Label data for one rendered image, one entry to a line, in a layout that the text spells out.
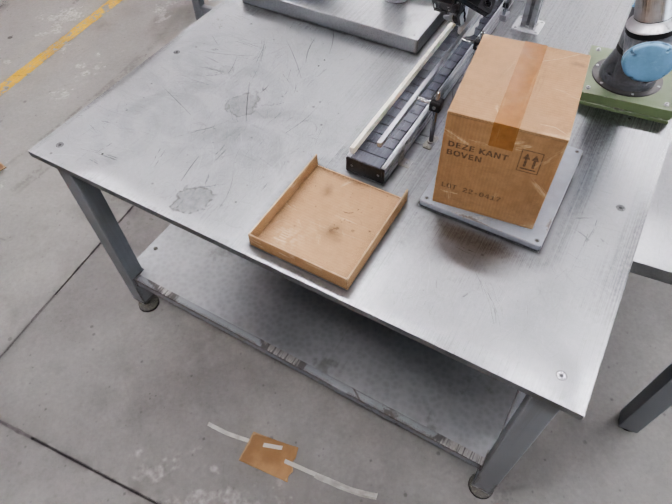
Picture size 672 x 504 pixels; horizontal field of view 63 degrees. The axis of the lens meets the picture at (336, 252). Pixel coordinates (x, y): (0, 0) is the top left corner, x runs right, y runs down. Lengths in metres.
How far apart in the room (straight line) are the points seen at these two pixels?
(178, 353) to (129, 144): 0.86
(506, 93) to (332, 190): 0.47
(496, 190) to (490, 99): 0.20
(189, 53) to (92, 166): 0.54
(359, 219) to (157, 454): 1.11
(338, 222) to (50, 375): 1.35
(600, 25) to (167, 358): 1.88
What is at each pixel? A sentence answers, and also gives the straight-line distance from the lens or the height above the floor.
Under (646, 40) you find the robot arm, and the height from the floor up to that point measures 1.09.
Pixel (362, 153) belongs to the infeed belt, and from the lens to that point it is 1.40.
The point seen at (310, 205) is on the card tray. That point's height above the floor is 0.83.
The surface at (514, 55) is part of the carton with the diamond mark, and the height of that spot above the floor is 1.12.
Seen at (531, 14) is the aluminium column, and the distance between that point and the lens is 2.01.
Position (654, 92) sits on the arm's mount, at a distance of 1.80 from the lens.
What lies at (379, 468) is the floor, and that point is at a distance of 1.91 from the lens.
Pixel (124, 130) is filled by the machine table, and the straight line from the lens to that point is 1.68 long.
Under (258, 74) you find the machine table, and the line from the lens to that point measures 1.77.
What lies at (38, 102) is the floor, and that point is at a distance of 3.45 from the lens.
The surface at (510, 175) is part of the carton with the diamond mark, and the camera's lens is 1.23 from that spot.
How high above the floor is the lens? 1.84
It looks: 53 degrees down
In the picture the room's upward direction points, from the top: 2 degrees counter-clockwise
